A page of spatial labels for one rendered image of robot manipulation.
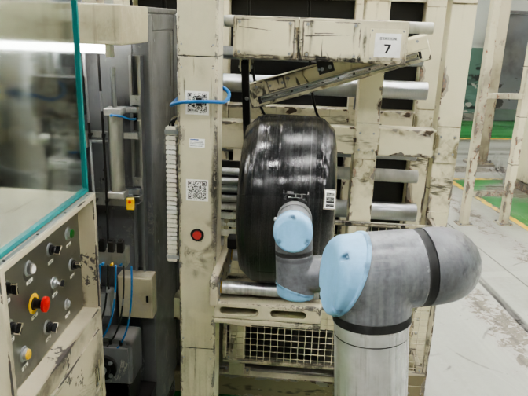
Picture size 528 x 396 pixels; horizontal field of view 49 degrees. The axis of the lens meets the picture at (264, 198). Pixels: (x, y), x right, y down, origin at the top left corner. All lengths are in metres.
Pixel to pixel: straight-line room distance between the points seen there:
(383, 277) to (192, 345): 1.44
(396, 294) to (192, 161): 1.20
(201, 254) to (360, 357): 1.22
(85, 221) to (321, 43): 0.99
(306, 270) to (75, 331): 0.73
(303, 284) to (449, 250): 0.59
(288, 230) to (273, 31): 0.94
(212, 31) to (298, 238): 0.78
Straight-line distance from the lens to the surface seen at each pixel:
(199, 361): 2.21
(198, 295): 2.07
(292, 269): 1.36
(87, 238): 1.80
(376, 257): 0.81
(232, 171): 2.31
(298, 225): 1.33
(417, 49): 2.25
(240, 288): 1.95
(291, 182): 1.71
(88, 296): 1.88
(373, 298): 0.81
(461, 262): 0.86
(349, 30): 2.08
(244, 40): 2.09
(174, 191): 1.96
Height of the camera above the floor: 1.77
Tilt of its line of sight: 17 degrees down
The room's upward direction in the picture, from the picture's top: 2 degrees clockwise
